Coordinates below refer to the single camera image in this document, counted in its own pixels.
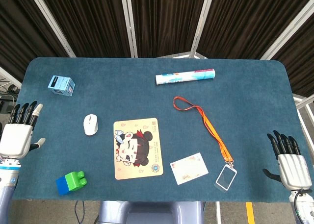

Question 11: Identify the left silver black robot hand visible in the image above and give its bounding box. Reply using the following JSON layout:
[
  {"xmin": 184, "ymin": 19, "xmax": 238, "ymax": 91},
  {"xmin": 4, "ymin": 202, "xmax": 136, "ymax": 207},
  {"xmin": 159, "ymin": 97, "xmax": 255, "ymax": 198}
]
[{"xmin": 0, "ymin": 100, "xmax": 46, "ymax": 160}]

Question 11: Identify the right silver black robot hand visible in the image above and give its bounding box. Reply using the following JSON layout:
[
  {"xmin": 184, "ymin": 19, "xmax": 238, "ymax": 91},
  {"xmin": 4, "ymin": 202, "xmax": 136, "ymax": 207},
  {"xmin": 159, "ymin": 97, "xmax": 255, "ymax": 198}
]
[{"xmin": 262, "ymin": 130, "xmax": 310, "ymax": 192}]

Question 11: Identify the white computer mouse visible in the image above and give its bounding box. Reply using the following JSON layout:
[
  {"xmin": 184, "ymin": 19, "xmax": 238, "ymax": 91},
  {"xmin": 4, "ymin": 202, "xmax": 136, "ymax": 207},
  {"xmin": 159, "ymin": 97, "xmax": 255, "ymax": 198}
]
[{"xmin": 83, "ymin": 114, "xmax": 99, "ymax": 136}]

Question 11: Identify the cartoon girl mouse pad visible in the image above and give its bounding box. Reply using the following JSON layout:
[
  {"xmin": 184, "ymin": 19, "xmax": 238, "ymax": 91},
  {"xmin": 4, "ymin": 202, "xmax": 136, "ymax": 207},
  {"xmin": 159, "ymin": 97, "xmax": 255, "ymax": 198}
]
[{"xmin": 113, "ymin": 118, "xmax": 164, "ymax": 180}]

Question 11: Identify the white toothpaste tube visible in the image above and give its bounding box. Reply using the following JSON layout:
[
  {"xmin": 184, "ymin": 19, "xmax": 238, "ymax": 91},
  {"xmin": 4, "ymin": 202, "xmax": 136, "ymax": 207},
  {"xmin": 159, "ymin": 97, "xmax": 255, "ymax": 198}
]
[{"xmin": 155, "ymin": 68, "xmax": 216, "ymax": 86}]

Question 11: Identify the blue toy building block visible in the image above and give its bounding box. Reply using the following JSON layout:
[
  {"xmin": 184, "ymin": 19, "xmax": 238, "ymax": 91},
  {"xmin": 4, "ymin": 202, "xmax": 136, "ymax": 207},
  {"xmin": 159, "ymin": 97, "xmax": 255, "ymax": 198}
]
[{"xmin": 55, "ymin": 175, "xmax": 72, "ymax": 196}]

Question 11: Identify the clear plastic badge holder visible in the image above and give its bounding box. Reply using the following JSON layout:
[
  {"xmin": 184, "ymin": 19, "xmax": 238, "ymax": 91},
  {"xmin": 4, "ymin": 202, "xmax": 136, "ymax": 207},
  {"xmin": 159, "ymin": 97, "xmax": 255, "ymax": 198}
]
[{"xmin": 215, "ymin": 163, "xmax": 237, "ymax": 191}]

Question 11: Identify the light blue cardboard box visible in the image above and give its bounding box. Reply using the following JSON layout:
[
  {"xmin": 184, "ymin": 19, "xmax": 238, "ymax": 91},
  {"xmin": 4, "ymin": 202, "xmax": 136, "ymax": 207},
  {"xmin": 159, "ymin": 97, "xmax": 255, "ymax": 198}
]
[{"xmin": 47, "ymin": 75, "xmax": 76, "ymax": 97}]

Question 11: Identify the white bordered postcard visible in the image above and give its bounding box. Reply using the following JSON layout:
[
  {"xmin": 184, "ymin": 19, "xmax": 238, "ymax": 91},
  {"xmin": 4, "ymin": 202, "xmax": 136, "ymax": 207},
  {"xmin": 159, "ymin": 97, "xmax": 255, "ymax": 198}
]
[{"xmin": 170, "ymin": 152, "xmax": 209, "ymax": 185}]

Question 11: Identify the blue felt table mat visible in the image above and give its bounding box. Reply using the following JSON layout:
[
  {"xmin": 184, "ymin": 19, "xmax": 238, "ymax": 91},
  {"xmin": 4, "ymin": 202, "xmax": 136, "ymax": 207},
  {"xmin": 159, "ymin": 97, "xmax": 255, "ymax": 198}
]
[{"xmin": 11, "ymin": 56, "xmax": 299, "ymax": 202}]

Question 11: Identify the grey robot torso base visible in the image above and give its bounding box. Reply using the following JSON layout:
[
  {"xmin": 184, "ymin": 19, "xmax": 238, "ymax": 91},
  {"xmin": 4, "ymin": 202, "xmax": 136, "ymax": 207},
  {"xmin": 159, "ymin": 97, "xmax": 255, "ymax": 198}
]
[{"xmin": 97, "ymin": 200, "xmax": 205, "ymax": 224}]

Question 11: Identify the dark folding partition screen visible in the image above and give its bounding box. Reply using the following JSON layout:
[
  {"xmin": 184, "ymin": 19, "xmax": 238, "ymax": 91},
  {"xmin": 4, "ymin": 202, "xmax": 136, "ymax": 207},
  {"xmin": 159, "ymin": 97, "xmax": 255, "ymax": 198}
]
[{"xmin": 0, "ymin": 0, "xmax": 314, "ymax": 146}]

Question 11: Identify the black cables and equipment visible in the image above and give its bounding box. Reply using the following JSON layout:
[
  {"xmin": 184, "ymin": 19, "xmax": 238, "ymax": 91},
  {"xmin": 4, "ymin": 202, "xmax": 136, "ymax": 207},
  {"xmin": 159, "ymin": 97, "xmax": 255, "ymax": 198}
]
[{"xmin": 0, "ymin": 78, "xmax": 21, "ymax": 117}]

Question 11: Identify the orange lanyard strap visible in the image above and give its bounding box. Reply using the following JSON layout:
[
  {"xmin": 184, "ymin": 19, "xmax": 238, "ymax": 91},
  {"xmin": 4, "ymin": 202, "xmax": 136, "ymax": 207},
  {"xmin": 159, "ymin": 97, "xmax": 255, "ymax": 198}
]
[{"xmin": 173, "ymin": 96, "xmax": 234, "ymax": 164}]

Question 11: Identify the blue floor cable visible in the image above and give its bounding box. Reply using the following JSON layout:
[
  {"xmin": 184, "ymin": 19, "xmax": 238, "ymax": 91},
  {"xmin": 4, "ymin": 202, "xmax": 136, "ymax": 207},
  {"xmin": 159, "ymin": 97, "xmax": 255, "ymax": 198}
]
[{"xmin": 74, "ymin": 200, "xmax": 85, "ymax": 224}]

